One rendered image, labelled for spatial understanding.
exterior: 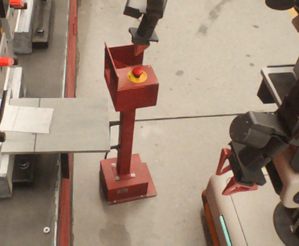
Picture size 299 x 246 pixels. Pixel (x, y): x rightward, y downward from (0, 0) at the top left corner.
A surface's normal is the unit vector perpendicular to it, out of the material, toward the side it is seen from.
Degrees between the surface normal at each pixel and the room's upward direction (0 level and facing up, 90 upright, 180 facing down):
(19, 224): 0
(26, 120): 0
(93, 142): 0
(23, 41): 90
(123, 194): 90
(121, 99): 90
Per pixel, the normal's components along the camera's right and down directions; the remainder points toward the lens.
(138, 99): 0.24, 0.69
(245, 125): -0.87, -0.27
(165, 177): 0.04, -0.70
